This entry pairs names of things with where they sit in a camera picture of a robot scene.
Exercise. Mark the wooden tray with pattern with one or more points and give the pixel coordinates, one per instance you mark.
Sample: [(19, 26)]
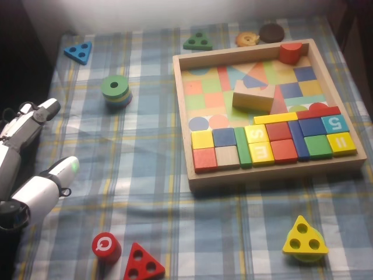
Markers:
[(262, 178)]

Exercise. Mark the red cylinder with white mark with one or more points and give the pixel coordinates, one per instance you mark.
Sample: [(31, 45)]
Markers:
[(110, 256)]

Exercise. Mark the light green gear disc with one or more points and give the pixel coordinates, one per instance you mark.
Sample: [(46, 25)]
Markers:
[(306, 257)]

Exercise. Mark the red triangle with holes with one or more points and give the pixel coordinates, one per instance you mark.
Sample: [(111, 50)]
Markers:
[(142, 262)]

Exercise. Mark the green triangle with holes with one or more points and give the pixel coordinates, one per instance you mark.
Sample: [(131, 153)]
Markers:
[(186, 45)]

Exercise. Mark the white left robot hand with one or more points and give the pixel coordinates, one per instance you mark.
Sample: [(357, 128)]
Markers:
[(10, 163)]

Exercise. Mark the dark brown round toy cookie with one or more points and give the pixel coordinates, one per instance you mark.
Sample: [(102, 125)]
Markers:
[(271, 32)]

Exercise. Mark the blue triangle with holes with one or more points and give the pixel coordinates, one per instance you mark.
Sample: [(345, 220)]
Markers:
[(71, 52)]

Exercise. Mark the red semicircle wooden block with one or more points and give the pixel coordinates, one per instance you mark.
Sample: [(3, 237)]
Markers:
[(290, 54)]

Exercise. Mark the natural wooden block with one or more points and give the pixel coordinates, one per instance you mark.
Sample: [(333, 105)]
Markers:
[(250, 100)]

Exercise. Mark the yellow triangle with holes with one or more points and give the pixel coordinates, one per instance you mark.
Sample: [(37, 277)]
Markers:
[(304, 237)]

